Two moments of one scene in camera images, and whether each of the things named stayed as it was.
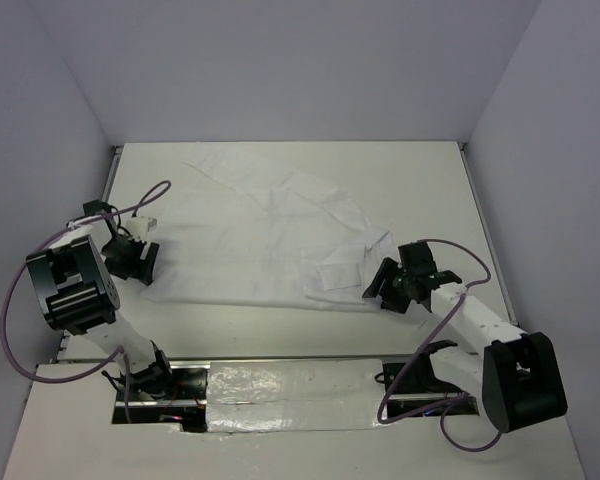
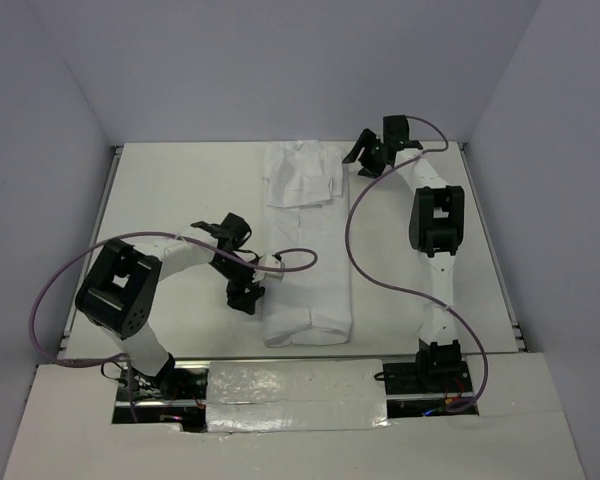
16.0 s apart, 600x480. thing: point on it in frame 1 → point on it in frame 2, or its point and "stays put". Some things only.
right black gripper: [388, 266] → [367, 139]
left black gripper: [138, 268] → [236, 298]
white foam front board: [67, 431] stays put
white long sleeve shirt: [240, 231] → [304, 208]
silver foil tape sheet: [294, 395] stays put
